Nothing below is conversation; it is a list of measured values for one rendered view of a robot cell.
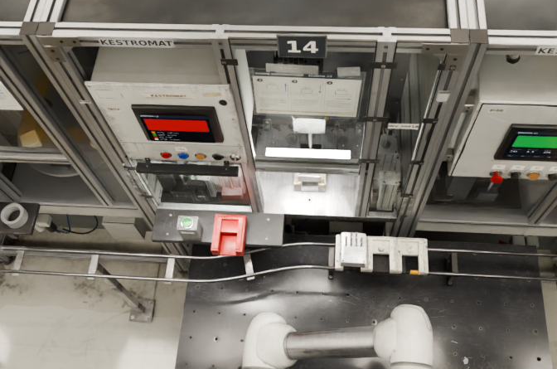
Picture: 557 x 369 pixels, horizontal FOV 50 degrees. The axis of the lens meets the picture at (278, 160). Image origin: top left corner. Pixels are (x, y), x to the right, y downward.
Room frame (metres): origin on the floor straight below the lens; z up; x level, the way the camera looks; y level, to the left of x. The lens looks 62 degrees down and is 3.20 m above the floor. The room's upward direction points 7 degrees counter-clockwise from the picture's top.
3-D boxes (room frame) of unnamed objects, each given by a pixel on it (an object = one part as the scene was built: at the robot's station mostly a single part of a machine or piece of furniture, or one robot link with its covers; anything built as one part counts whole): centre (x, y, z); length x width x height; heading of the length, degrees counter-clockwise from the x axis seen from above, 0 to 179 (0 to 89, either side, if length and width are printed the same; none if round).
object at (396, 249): (0.76, -0.36, 0.84); 0.36 x 0.14 x 0.10; 79
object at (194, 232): (0.94, 0.39, 0.97); 0.08 x 0.08 x 0.12; 79
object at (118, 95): (1.13, 0.29, 1.60); 0.42 x 0.29 x 0.46; 79
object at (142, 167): (0.99, 0.32, 1.37); 0.36 x 0.04 x 0.04; 79
